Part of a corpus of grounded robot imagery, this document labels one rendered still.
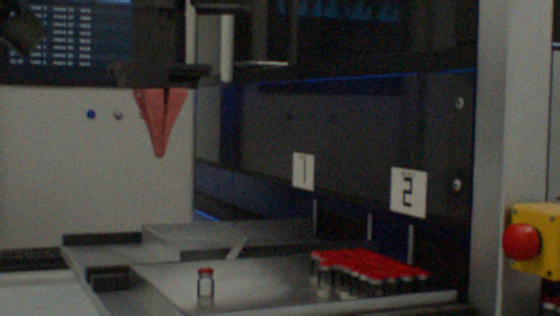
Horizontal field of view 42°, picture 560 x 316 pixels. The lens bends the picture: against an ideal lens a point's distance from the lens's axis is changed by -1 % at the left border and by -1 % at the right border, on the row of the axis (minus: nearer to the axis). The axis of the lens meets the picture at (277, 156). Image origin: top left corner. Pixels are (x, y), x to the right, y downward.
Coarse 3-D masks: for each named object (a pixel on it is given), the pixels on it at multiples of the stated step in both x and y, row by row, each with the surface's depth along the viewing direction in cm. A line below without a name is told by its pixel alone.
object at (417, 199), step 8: (392, 168) 104; (392, 176) 104; (400, 176) 102; (408, 176) 100; (416, 176) 98; (424, 176) 96; (392, 184) 104; (400, 184) 102; (408, 184) 100; (416, 184) 98; (424, 184) 96; (392, 192) 104; (400, 192) 102; (416, 192) 98; (424, 192) 96; (392, 200) 104; (400, 200) 102; (408, 200) 100; (416, 200) 98; (424, 200) 96; (392, 208) 104; (400, 208) 102; (408, 208) 100; (416, 208) 98; (424, 208) 96; (424, 216) 96
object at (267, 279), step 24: (144, 264) 99; (168, 264) 101; (192, 264) 102; (216, 264) 103; (240, 264) 105; (264, 264) 106; (288, 264) 108; (144, 288) 91; (168, 288) 100; (192, 288) 100; (216, 288) 101; (240, 288) 101; (264, 288) 101; (288, 288) 102; (312, 288) 102; (168, 312) 81; (192, 312) 89; (216, 312) 77; (240, 312) 78; (264, 312) 79; (288, 312) 80; (312, 312) 81; (336, 312) 82; (360, 312) 83
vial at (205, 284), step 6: (204, 276) 91; (210, 276) 91; (198, 282) 91; (204, 282) 91; (210, 282) 91; (198, 288) 91; (204, 288) 91; (210, 288) 91; (198, 294) 91; (204, 294) 91; (210, 294) 91; (198, 300) 91; (204, 300) 91; (210, 300) 91; (204, 306) 91; (210, 306) 91
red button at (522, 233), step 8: (512, 224) 76; (520, 224) 76; (528, 224) 76; (504, 232) 77; (512, 232) 76; (520, 232) 75; (528, 232) 75; (504, 240) 77; (512, 240) 75; (520, 240) 75; (528, 240) 74; (536, 240) 75; (504, 248) 77; (512, 248) 75; (520, 248) 75; (528, 248) 74; (536, 248) 75; (512, 256) 76; (520, 256) 75; (528, 256) 75
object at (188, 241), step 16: (144, 224) 134; (160, 224) 135; (176, 224) 136; (192, 224) 137; (208, 224) 138; (224, 224) 140; (240, 224) 141; (256, 224) 142; (272, 224) 143; (288, 224) 145; (304, 224) 146; (144, 240) 132; (160, 240) 121; (176, 240) 136; (192, 240) 137; (208, 240) 138; (224, 240) 138; (256, 240) 139; (272, 240) 139; (288, 240) 140; (304, 240) 140; (320, 240) 140; (368, 240) 122; (160, 256) 121; (176, 256) 112; (192, 256) 111; (208, 256) 112; (224, 256) 113; (240, 256) 114; (256, 256) 115
